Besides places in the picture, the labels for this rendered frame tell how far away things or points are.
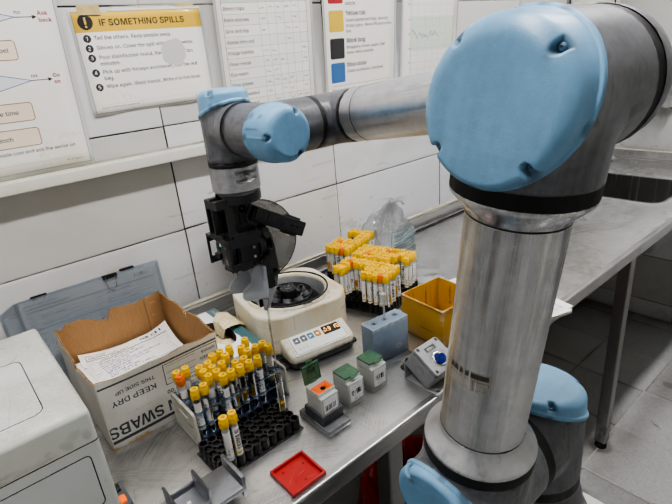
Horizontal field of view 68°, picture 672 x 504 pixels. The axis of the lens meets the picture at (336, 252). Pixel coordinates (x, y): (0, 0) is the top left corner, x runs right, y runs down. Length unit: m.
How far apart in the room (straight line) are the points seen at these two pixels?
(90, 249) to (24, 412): 0.64
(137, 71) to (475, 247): 0.99
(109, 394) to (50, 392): 0.31
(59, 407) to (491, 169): 0.54
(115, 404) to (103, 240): 0.42
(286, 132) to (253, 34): 0.77
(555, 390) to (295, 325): 0.64
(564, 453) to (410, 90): 0.46
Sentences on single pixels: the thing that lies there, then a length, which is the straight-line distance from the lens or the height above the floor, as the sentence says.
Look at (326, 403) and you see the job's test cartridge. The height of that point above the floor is 0.93.
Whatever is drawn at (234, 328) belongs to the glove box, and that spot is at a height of 0.94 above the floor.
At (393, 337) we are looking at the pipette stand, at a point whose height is 0.94.
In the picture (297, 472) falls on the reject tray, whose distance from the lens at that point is 0.92.
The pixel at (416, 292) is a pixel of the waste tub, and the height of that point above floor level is 0.96.
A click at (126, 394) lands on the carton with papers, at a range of 1.02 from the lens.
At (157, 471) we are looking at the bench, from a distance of 1.00.
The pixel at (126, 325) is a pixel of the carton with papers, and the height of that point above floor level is 0.97.
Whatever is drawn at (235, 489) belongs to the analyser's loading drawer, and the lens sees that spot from 0.86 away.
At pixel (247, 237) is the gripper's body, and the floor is 1.27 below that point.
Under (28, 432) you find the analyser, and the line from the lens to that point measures 0.66.
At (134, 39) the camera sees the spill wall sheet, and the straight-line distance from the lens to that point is 1.27.
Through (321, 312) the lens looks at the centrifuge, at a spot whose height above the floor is 0.97.
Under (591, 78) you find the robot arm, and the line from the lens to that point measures 0.35.
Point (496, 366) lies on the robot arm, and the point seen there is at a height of 1.26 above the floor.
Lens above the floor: 1.53
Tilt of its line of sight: 22 degrees down
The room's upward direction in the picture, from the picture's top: 5 degrees counter-clockwise
